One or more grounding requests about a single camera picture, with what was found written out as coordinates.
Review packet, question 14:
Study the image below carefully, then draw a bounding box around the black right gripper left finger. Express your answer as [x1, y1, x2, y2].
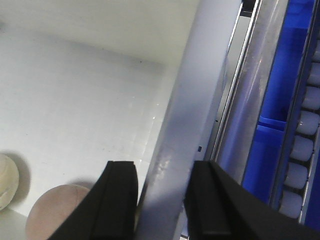
[50, 161, 138, 240]

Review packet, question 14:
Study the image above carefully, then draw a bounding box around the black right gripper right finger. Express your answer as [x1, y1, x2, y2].
[184, 160, 320, 240]

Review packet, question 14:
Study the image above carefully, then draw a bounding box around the pink plush toy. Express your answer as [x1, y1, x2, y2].
[25, 184, 90, 240]

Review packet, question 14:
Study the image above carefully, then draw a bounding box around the yellow plush toy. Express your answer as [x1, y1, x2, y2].
[0, 154, 20, 211]

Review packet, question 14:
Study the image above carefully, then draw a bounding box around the white plastic tote box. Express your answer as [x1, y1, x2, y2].
[0, 0, 243, 240]

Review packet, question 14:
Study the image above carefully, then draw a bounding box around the blue plastic bin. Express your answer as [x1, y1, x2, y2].
[242, 0, 315, 204]

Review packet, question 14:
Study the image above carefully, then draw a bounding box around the white roller track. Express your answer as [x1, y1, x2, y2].
[269, 0, 320, 225]

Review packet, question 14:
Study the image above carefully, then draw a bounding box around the grey metal shelf rail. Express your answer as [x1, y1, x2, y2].
[211, 0, 289, 179]

